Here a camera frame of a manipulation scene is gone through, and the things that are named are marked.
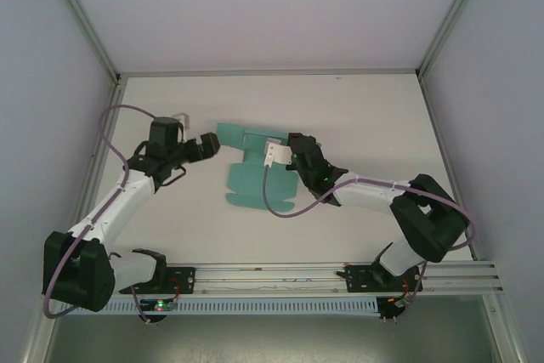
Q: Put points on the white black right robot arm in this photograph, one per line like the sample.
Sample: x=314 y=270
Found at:
x=370 y=197

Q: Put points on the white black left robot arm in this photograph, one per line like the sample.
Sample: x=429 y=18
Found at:
x=115 y=205

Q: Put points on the aluminium mounting rail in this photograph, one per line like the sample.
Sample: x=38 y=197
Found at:
x=272 y=278

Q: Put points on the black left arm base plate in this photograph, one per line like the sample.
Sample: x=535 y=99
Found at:
x=183 y=280

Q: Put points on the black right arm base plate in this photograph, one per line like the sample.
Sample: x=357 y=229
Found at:
x=361 y=278

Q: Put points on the teal paper box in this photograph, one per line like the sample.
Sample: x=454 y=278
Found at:
x=251 y=184

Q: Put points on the small circuit board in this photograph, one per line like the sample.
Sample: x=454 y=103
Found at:
x=399 y=302

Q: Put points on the aluminium frame post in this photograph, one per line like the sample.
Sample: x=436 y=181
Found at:
x=81 y=18
x=455 y=14

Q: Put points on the circuit board with green light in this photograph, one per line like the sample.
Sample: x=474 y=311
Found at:
x=159 y=306

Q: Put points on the aluminium frame crossbar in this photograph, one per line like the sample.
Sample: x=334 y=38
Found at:
x=268 y=72

